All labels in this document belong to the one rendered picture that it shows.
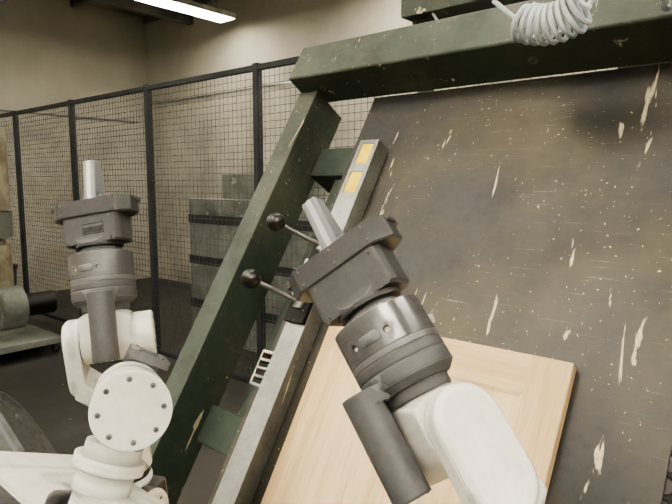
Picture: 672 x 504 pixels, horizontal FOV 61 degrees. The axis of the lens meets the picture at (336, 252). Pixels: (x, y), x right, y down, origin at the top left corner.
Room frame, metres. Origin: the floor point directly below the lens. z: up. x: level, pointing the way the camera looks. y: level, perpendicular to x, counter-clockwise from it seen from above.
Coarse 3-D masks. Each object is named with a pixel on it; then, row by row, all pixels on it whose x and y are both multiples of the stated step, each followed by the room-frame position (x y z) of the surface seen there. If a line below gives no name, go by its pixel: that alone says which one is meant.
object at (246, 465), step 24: (360, 144) 1.24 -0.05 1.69; (360, 168) 1.20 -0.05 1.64; (360, 192) 1.17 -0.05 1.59; (336, 216) 1.16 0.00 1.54; (360, 216) 1.17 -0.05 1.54; (312, 312) 1.06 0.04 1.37; (288, 336) 1.05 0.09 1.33; (312, 336) 1.06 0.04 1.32; (288, 360) 1.02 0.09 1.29; (264, 384) 1.02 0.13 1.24; (288, 384) 1.01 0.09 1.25; (264, 408) 0.99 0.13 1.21; (264, 432) 0.97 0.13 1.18; (240, 456) 0.96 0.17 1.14; (264, 456) 0.96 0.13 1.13; (240, 480) 0.93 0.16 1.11
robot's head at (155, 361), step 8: (128, 352) 0.53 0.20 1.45; (136, 352) 0.50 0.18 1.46; (144, 352) 0.51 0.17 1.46; (152, 352) 0.57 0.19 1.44; (128, 360) 0.57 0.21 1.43; (136, 360) 0.57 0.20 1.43; (144, 360) 0.50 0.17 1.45; (152, 360) 0.50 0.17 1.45; (160, 360) 0.50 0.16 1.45; (152, 368) 0.57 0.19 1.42; (160, 368) 0.50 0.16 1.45; (168, 368) 0.51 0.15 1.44
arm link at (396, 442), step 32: (416, 352) 0.48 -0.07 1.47; (448, 352) 0.50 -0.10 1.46; (384, 384) 0.47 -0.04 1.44; (416, 384) 0.47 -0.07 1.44; (448, 384) 0.48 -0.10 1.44; (352, 416) 0.47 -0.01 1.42; (384, 416) 0.46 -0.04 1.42; (416, 416) 0.45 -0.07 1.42; (384, 448) 0.45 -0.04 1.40; (416, 448) 0.46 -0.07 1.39; (384, 480) 0.44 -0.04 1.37; (416, 480) 0.43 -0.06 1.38
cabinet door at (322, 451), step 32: (320, 352) 1.02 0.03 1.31; (480, 352) 0.85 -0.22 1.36; (512, 352) 0.82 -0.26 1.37; (320, 384) 0.98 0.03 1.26; (352, 384) 0.94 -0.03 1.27; (480, 384) 0.82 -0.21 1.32; (512, 384) 0.79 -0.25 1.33; (544, 384) 0.77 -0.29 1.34; (320, 416) 0.94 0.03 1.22; (512, 416) 0.77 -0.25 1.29; (544, 416) 0.74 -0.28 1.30; (288, 448) 0.94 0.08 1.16; (320, 448) 0.91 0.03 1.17; (352, 448) 0.88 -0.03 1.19; (544, 448) 0.72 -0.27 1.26; (288, 480) 0.90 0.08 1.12; (320, 480) 0.87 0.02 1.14; (352, 480) 0.84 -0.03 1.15; (448, 480) 0.77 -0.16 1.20; (544, 480) 0.70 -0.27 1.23
